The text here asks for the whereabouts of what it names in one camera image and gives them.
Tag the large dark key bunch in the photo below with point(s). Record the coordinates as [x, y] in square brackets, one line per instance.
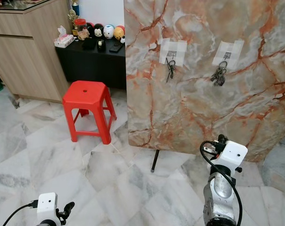
[219, 75]

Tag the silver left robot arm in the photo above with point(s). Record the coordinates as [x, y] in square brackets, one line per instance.
[48, 223]

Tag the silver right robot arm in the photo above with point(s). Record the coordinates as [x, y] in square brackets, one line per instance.
[221, 195]

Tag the orange marble pattern board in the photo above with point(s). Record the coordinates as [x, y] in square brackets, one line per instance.
[194, 108]

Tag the slim dark key bunch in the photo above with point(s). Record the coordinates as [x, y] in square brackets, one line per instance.
[170, 69]

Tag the red plastic stool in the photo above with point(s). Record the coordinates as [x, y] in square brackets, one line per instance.
[85, 92]

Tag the light wooden cabinet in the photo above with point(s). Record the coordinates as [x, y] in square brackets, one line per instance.
[24, 49]

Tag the black phone case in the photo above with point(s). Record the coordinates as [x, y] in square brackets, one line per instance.
[116, 47]

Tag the small white black plush toy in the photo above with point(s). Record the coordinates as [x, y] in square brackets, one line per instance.
[122, 40]

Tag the black low console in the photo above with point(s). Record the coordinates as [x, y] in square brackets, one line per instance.
[95, 68]

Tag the yellow bear plush toy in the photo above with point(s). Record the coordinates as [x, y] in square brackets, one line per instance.
[118, 32]

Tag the white duck plush toy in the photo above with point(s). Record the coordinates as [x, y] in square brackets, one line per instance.
[109, 31]

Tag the pink tissue pack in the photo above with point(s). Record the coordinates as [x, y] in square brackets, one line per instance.
[63, 39]

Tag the black mouse plush toy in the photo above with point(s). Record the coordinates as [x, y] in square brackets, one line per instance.
[98, 31]

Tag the clear jar with red lid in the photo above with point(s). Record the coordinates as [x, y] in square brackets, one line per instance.
[80, 30]

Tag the gold trophy with blue stem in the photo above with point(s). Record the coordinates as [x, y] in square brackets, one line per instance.
[75, 6]

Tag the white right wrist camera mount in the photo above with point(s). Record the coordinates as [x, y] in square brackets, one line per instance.
[234, 155]

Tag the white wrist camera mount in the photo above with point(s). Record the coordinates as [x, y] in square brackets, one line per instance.
[47, 205]
[234, 155]

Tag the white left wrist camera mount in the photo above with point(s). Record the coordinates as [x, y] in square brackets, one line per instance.
[47, 205]

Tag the small wall hook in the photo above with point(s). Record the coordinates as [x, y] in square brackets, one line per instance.
[228, 55]
[172, 54]

